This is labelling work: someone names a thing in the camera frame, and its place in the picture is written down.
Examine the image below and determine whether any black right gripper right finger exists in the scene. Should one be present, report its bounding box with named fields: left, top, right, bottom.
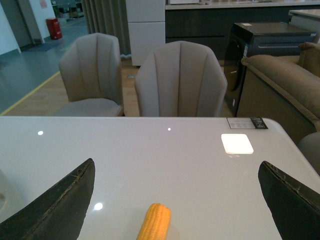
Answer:
left=258, top=161, right=320, bottom=240

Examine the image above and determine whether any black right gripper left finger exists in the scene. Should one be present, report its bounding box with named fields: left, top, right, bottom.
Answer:
left=0, top=158, right=96, bottom=240

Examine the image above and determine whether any yellow corn cob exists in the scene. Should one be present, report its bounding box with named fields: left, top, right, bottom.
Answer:
left=136, top=203, right=172, bottom=240

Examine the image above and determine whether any white electric cooking pot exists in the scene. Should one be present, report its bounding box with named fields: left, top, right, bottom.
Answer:
left=0, top=170, right=8, bottom=213

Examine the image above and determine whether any grey chair right edge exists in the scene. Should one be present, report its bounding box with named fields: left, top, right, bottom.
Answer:
left=297, top=132, right=320, bottom=175

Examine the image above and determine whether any black table label sticker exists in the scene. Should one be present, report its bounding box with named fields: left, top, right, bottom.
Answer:
left=226, top=117, right=268, bottom=130

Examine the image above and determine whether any brown sofa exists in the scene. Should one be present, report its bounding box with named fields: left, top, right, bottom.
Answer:
left=236, top=42, right=320, bottom=144

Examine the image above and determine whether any beige chair left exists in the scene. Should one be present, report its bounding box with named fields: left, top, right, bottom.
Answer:
left=55, top=33, right=125, bottom=117

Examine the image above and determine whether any beige chair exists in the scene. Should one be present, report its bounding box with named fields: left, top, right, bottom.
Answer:
left=55, top=33, right=125, bottom=117
left=134, top=41, right=228, bottom=117

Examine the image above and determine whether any beige chair centre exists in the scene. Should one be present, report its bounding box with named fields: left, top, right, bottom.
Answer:
left=134, top=41, right=228, bottom=117

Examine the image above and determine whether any black washing machine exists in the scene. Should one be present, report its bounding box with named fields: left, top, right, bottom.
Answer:
left=223, top=22, right=316, bottom=117

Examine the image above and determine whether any grey curtain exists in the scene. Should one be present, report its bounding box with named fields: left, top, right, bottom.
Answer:
left=81, top=0, right=131, bottom=56

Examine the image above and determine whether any dark kitchen counter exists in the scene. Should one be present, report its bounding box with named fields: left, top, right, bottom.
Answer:
left=165, top=0, right=320, bottom=61

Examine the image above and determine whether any white refrigerator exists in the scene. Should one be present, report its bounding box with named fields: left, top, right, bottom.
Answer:
left=125, top=0, right=166, bottom=66

